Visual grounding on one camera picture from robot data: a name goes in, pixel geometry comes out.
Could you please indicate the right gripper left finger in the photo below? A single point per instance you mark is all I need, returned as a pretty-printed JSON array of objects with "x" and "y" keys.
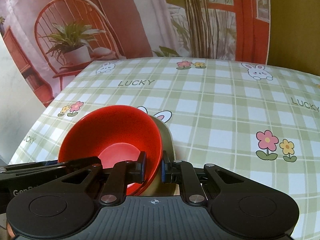
[{"x": 119, "y": 177}]

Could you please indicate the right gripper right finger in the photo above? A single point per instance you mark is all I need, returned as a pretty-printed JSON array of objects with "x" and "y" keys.
[{"x": 183, "y": 174}]

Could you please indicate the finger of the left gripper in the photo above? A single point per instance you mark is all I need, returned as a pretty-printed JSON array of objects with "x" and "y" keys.
[
  {"x": 13, "y": 168},
  {"x": 65, "y": 168}
]

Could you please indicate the red bowl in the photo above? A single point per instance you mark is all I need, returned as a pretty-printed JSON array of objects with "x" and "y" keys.
[{"x": 113, "y": 134}]

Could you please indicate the green plaid bunny tablecloth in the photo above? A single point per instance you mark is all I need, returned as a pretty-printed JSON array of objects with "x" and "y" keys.
[{"x": 259, "y": 121}]

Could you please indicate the printed room backdrop cloth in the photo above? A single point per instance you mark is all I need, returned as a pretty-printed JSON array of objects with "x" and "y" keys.
[{"x": 51, "y": 41}]

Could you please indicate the wooden headboard panel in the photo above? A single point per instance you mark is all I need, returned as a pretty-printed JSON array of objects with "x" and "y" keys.
[{"x": 294, "y": 38}]

